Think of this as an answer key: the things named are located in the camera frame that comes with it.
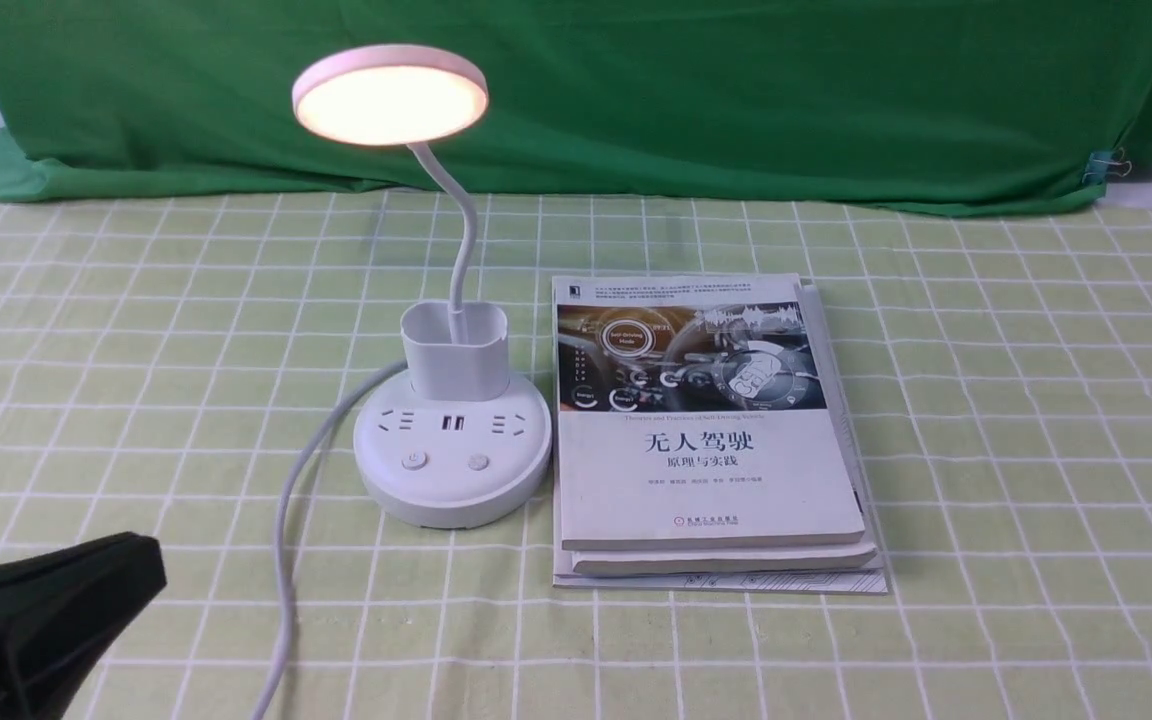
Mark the green checkered tablecloth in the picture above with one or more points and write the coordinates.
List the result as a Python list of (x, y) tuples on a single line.
[(163, 361)]

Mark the bottom thin printed booklet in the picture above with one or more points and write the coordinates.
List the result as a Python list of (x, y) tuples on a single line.
[(870, 578)]

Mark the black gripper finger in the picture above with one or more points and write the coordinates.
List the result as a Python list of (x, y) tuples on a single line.
[(62, 611)]

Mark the green backdrop cloth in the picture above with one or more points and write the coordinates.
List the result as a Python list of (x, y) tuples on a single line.
[(950, 108)]

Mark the top book with car cover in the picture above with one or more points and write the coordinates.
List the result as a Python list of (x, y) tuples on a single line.
[(706, 470)]

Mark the blue binder clip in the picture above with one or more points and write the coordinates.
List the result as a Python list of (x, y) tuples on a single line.
[(1106, 166)]

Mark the white desk lamp with sockets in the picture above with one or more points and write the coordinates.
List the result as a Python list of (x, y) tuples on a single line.
[(452, 438)]

